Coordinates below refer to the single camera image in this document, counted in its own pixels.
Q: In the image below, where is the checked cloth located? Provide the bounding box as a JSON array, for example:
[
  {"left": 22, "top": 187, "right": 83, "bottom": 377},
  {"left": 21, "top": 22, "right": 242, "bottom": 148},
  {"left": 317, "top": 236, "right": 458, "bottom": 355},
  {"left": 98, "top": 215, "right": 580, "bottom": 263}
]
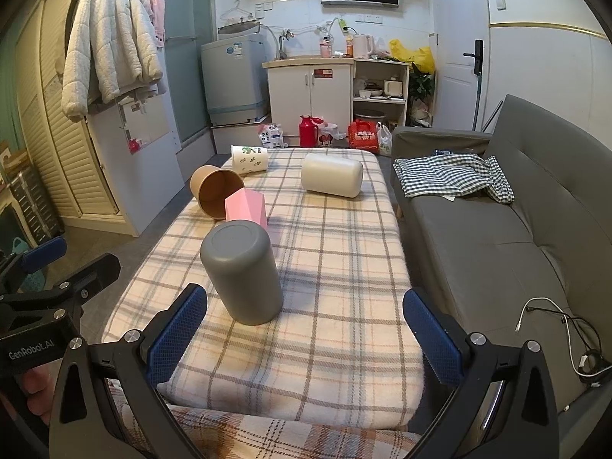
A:
[{"left": 393, "top": 153, "right": 515, "bottom": 206}]

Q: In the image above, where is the plaid blanket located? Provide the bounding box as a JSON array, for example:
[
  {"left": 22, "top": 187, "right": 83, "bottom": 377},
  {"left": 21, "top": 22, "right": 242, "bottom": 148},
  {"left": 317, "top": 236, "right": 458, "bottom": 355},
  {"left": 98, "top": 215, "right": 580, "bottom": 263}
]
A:
[{"left": 101, "top": 148, "right": 425, "bottom": 459}]

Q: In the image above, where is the black door handle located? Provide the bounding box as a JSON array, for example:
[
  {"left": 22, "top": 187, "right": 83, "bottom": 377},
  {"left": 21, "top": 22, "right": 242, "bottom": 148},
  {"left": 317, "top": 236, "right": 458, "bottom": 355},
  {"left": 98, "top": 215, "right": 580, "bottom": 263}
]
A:
[{"left": 463, "top": 39, "right": 485, "bottom": 76}]

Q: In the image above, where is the white cable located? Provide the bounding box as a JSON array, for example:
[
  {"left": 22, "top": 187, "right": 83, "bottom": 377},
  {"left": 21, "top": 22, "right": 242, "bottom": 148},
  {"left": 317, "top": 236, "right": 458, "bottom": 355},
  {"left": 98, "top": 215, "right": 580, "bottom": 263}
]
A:
[{"left": 515, "top": 298, "right": 586, "bottom": 378}]

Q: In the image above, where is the grey washing machine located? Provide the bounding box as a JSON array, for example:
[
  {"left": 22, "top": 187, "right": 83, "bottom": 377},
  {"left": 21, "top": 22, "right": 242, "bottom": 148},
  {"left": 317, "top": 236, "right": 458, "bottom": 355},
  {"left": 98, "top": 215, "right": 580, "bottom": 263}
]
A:
[{"left": 200, "top": 33, "right": 269, "bottom": 126}]

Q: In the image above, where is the open shelf unit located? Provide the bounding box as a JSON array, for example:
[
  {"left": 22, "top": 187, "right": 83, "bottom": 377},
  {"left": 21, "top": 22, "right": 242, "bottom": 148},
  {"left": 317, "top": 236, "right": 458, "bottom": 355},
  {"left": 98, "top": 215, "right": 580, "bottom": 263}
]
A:
[{"left": 353, "top": 59, "right": 412, "bottom": 130}]

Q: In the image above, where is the black cable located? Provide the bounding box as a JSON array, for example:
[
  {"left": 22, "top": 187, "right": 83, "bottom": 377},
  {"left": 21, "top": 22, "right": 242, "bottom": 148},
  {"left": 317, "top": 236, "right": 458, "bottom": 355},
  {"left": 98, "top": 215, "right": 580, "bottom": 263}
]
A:
[{"left": 540, "top": 308, "right": 612, "bottom": 388}]

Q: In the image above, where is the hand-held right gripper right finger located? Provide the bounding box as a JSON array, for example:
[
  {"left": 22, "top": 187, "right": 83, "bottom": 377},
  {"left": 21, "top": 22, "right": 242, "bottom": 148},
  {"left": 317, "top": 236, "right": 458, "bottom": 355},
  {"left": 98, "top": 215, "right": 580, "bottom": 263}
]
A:
[{"left": 402, "top": 288, "right": 560, "bottom": 459}]

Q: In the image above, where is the white sink cabinet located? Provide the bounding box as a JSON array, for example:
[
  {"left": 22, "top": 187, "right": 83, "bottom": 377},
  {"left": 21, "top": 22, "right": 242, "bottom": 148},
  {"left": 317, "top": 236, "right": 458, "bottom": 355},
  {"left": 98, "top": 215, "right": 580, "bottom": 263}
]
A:
[{"left": 262, "top": 57, "right": 357, "bottom": 146}]

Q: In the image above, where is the pink garment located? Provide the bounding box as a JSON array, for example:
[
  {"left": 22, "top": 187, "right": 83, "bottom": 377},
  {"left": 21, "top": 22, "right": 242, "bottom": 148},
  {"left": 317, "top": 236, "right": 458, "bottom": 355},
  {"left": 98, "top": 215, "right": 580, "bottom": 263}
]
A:
[{"left": 138, "top": 0, "right": 166, "bottom": 49}]

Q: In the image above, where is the person's left hand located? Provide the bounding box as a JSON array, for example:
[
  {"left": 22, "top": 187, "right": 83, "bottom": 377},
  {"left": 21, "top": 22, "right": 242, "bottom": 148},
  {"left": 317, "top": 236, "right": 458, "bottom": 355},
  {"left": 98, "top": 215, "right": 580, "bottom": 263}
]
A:
[{"left": 14, "top": 368, "right": 57, "bottom": 427}]

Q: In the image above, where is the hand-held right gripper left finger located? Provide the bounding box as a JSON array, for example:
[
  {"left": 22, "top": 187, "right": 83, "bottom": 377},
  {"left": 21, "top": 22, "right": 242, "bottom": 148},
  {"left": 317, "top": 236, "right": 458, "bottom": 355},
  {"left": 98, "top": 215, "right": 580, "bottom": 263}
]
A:
[{"left": 48, "top": 283, "right": 208, "bottom": 459}]

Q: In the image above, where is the dark ribbed suitcase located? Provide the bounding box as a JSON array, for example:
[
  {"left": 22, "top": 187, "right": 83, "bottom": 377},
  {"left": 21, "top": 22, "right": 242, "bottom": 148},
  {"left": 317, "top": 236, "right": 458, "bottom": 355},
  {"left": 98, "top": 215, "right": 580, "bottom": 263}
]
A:
[{"left": 0, "top": 153, "right": 60, "bottom": 249}]

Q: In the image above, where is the pink cup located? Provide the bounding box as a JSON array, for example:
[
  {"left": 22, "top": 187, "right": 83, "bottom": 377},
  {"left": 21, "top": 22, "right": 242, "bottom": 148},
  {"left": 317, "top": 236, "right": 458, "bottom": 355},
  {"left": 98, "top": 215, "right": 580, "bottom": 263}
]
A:
[{"left": 225, "top": 189, "right": 269, "bottom": 230}]

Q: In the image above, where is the teal basket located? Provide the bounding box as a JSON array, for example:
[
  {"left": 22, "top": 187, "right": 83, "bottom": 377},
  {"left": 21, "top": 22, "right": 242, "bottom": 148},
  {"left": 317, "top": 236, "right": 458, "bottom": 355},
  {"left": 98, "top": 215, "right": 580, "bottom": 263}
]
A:
[{"left": 12, "top": 236, "right": 46, "bottom": 292}]

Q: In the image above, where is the yellow plastic bag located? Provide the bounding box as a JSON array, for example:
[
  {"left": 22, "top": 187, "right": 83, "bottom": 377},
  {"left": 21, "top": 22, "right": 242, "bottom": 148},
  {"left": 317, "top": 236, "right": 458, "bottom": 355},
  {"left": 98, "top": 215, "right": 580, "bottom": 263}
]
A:
[{"left": 389, "top": 39, "right": 437, "bottom": 73}]

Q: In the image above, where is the brown paper cup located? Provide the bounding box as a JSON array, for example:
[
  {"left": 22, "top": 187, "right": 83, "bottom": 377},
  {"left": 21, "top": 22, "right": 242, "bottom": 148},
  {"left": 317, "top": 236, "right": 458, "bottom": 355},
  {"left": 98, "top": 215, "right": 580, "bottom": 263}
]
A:
[{"left": 190, "top": 165, "right": 246, "bottom": 221}]

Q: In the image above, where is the red thermos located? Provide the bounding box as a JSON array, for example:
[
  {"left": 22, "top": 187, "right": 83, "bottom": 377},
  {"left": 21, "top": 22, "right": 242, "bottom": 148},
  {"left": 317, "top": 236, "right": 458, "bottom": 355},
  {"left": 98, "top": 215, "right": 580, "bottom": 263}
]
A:
[{"left": 299, "top": 115, "right": 326, "bottom": 148}]

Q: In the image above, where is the green plant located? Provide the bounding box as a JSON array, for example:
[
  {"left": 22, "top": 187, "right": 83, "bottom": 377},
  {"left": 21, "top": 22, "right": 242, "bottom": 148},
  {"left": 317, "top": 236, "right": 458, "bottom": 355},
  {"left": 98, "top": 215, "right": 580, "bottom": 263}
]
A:
[{"left": 409, "top": 64, "right": 436, "bottom": 106}]

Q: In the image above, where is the milk carton pack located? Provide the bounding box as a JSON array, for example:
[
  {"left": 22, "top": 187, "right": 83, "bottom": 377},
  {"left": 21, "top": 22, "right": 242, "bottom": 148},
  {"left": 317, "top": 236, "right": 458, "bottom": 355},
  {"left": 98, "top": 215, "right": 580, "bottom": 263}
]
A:
[{"left": 258, "top": 123, "right": 288, "bottom": 149}]

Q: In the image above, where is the cream cup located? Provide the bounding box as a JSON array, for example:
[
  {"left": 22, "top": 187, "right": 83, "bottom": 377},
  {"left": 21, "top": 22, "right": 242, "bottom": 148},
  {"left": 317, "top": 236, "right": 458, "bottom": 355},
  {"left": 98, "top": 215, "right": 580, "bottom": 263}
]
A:
[{"left": 301, "top": 153, "right": 364, "bottom": 199}]

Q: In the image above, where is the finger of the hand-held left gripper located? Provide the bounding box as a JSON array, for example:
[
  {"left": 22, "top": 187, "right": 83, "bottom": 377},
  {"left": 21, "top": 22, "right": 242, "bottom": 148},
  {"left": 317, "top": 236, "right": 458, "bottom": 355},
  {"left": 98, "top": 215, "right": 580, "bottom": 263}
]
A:
[
  {"left": 0, "top": 236, "right": 68, "bottom": 295},
  {"left": 0, "top": 253, "right": 121, "bottom": 326}
]

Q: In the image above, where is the frosted glass door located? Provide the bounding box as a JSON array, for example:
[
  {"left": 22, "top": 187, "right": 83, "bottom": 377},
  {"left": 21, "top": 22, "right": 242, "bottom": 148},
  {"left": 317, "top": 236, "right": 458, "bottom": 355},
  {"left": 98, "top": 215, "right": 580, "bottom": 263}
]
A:
[{"left": 160, "top": 0, "right": 216, "bottom": 149}]

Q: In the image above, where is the teal mop handle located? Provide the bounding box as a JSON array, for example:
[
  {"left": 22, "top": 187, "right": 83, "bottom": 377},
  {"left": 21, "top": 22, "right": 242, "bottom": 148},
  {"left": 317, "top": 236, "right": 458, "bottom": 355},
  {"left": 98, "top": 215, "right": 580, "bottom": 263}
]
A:
[{"left": 471, "top": 72, "right": 483, "bottom": 132}]

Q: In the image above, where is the white fridge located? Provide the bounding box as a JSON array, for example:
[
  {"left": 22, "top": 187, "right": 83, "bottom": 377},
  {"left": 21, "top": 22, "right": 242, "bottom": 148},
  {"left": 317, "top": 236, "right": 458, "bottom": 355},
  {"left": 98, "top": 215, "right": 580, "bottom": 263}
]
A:
[{"left": 86, "top": 33, "right": 185, "bottom": 237}]

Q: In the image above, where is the red gift bag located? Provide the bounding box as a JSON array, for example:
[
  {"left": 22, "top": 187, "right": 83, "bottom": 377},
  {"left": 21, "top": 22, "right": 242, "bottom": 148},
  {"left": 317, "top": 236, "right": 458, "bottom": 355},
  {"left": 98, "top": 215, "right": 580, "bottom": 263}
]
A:
[{"left": 347, "top": 119, "right": 381, "bottom": 155}]

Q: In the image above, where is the white plastic bag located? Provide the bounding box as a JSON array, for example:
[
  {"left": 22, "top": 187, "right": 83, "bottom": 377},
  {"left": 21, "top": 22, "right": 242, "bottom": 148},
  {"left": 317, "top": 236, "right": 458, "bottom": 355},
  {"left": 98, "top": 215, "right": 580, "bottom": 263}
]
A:
[{"left": 377, "top": 122, "right": 394, "bottom": 156}]

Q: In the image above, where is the white leaf-print paper cup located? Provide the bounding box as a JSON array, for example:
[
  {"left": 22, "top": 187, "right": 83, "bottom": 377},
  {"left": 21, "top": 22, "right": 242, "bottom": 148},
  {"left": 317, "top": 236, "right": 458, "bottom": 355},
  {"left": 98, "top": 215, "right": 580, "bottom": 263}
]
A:
[{"left": 231, "top": 145, "right": 269, "bottom": 175}]

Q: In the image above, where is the white door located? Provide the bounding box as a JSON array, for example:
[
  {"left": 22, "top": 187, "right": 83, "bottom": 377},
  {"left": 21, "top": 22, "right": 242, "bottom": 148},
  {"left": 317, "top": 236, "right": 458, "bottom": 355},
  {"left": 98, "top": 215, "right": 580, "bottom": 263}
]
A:
[{"left": 430, "top": 0, "right": 491, "bottom": 132}]

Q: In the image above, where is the white cartoon-print bag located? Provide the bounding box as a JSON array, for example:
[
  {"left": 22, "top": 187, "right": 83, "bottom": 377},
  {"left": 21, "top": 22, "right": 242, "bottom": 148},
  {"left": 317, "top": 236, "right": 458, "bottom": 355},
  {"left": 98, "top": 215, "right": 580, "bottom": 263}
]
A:
[{"left": 318, "top": 123, "right": 346, "bottom": 148}]

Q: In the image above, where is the white padded jacket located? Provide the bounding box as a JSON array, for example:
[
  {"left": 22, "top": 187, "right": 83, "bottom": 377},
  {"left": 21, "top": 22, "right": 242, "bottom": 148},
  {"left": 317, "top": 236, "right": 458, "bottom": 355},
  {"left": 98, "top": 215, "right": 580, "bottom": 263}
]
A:
[{"left": 61, "top": 0, "right": 164, "bottom": 122}]

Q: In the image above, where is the grey sofa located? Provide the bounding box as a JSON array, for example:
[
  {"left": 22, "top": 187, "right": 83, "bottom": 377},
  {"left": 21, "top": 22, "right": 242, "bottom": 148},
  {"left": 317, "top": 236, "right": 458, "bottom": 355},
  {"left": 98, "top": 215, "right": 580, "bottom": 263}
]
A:
[{"left": 391, "top": 94, "right": 612, "bottom": 436}]

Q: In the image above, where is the louvred wardrobe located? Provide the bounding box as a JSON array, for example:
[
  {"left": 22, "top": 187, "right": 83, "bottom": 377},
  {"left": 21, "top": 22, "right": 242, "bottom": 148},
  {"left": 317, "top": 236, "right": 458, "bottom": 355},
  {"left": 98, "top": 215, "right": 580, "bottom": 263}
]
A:
[{"left": 10, "top": 0, "right": 120, "bottom": 230}]

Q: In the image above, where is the grey cup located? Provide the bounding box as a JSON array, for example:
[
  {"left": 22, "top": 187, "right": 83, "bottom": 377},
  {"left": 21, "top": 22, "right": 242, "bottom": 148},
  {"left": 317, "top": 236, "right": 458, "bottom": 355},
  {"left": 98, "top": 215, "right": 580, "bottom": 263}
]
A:
[{"left": 200, "top": 220, "right": 284, "bottom": 326}]

